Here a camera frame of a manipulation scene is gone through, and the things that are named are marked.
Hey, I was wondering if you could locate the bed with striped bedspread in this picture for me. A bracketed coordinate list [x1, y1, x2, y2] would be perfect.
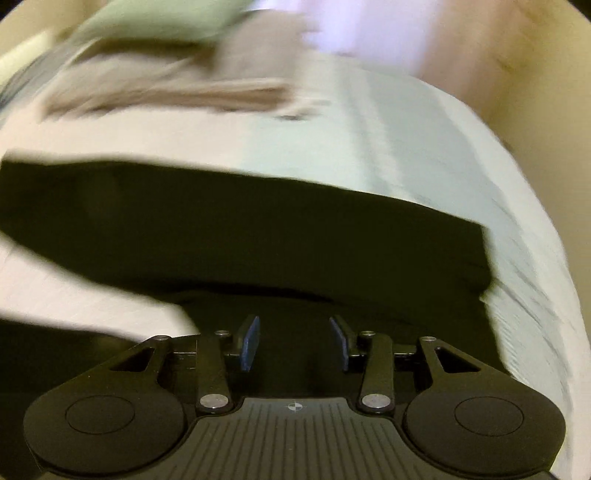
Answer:
[0, 28, 583, 480]

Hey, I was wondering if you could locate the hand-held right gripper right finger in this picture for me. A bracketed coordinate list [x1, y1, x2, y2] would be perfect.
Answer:
[329, 315, 483, 414]

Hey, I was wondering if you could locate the black sweater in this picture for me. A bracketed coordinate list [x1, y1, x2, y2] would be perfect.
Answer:
[0, 159, 513, 462]

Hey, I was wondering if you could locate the folded beige blanket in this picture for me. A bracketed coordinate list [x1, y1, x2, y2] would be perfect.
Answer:
[44, 11, 324, 121]

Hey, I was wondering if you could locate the pink curtain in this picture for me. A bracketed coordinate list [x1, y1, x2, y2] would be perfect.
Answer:
[249, 0, 462, 81]

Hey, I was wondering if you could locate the folded green cloth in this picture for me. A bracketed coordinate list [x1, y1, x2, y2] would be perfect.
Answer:
[74, 0, 250, 44]

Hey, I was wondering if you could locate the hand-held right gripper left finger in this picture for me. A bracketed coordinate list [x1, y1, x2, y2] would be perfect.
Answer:
[108, 315, 262, 415]

